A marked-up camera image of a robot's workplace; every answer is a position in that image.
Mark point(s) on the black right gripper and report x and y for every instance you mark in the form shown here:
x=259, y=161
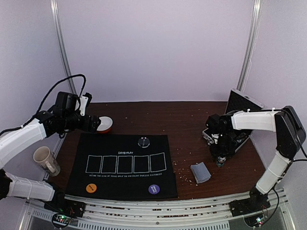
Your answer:
x=221, y=150

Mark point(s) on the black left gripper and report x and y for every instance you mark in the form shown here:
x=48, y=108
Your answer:
x=94, y=125

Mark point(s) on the deck of playing cards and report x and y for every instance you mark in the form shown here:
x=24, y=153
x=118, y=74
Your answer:
x=200, y=172

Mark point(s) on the orange big blind button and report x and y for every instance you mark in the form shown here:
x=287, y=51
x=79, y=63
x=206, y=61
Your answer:
x=91, y=188

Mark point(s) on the purple small blind button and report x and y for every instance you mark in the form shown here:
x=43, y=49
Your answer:
x=154, y=189

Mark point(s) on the poker chip stack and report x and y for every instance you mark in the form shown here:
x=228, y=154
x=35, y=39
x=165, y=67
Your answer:
x=220, y=161

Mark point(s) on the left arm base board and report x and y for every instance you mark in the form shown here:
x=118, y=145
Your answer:
x=65, y=210

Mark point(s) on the right arm base board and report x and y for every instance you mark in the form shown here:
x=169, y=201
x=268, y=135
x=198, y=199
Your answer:
x=256, y=202

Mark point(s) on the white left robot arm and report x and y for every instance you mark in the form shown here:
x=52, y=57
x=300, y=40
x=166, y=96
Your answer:
x=43, y=125

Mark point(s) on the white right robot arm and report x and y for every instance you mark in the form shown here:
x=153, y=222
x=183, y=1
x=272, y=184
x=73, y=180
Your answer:
x=290, y=136

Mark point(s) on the aluminium poker chip case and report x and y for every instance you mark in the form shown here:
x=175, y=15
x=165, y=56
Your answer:
x=237, y=101

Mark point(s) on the beige ceramic mug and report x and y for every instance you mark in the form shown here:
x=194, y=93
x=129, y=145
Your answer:
x=44, y=157

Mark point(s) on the orange bowl white inside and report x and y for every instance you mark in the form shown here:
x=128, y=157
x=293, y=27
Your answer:
x=105, y=125

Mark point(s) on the black poker mat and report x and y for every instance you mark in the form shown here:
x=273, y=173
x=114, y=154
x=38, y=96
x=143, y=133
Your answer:
x=121, y=169

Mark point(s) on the clear acrylic dealer button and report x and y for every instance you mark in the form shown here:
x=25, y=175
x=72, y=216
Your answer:
x=143, y=142

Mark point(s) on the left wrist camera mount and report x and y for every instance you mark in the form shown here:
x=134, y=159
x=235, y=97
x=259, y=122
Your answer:
x=82, y=102

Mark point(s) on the aluminium corner post right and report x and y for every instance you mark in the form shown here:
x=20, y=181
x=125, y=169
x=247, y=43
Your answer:
x=251, y=44

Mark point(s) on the aluminium corner post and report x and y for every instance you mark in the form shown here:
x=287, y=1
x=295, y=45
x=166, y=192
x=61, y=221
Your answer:
x=251, y=44
x=62, y=49

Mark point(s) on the aluminium front frame rails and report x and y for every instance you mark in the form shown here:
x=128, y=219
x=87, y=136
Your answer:
x=195, y=214

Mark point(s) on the aluminium corner post left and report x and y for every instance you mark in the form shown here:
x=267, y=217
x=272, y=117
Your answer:
x=62, y=49

